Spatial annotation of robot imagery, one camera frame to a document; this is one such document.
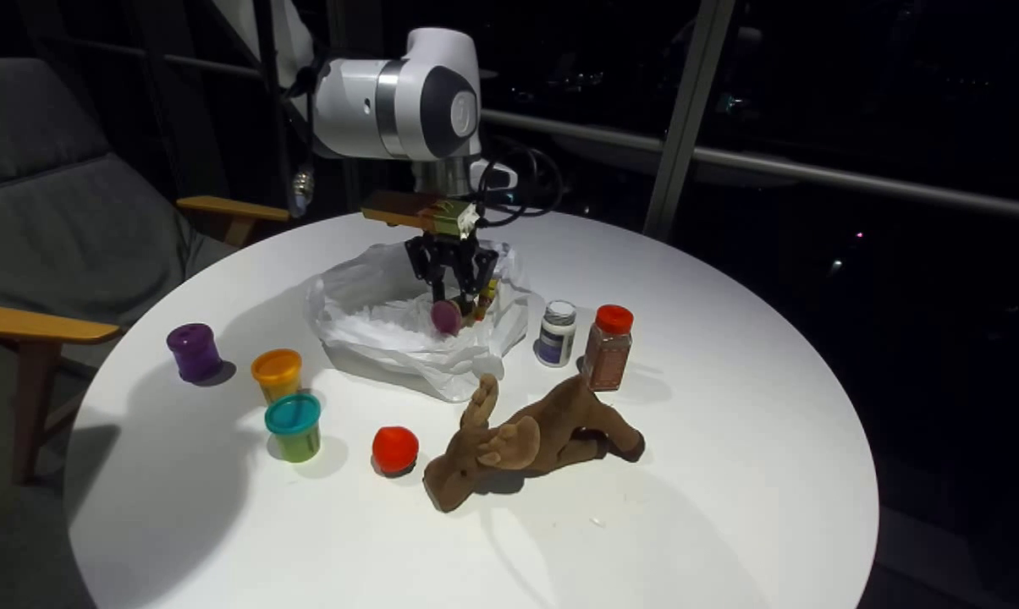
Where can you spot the wrist camera on wooden mount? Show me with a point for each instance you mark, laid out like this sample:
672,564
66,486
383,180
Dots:
424,212

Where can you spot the yellow play-dough tub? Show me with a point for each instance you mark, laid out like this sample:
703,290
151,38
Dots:
482,306

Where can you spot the teal play-dough tub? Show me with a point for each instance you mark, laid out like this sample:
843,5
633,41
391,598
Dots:
292,429

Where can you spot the white plastic bag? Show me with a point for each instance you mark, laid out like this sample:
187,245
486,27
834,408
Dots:
378,319

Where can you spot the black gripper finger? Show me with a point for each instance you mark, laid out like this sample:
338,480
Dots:
470,294
440,306

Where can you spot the grey armchair wooden arms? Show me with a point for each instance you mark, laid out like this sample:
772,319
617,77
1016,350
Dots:
85,241

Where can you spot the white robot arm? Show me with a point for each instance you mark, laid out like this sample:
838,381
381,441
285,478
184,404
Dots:
421,109

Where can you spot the red-lid spice bottle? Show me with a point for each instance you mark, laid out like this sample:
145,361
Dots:
607,350

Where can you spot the brown plush moose toy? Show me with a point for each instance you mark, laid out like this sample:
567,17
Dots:
570,425

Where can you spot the purple play-dough tub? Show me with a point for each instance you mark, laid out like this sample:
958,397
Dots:
193,352

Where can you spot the small red-lid container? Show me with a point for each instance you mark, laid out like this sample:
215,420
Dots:
395,450

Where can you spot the orange play-dough tub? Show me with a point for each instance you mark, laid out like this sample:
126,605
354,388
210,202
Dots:
280,372

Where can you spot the pink play-dough tub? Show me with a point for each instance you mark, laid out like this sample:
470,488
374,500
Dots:
454,321

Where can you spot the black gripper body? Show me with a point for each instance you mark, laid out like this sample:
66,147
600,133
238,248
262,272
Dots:
465,258

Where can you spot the metal window railing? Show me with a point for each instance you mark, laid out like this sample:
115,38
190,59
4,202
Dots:
637,143

